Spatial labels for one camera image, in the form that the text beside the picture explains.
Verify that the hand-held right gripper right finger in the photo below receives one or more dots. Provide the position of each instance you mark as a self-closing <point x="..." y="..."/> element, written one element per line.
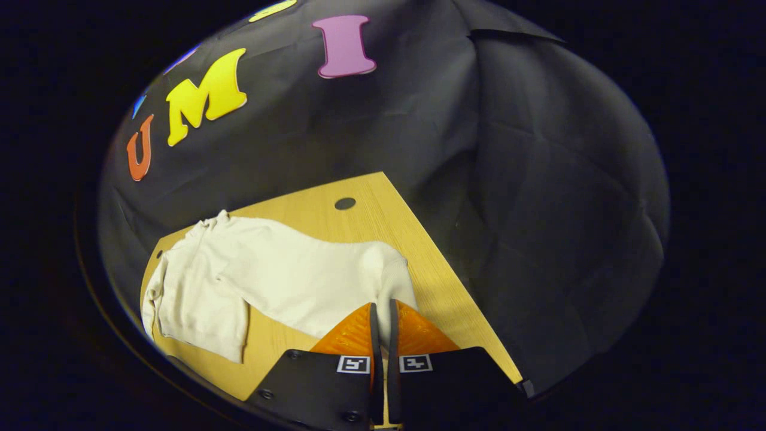
<point x="393" y="359"/>

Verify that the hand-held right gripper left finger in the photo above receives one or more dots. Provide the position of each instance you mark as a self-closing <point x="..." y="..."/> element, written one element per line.
<point x="374" y="359"/>

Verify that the cream knit sweater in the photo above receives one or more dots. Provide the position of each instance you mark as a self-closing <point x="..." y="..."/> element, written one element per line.
<point x="287" y="275"/>

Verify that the black backdrop cloth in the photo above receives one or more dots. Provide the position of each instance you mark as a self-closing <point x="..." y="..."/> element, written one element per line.
<point x="479" y="179"/>

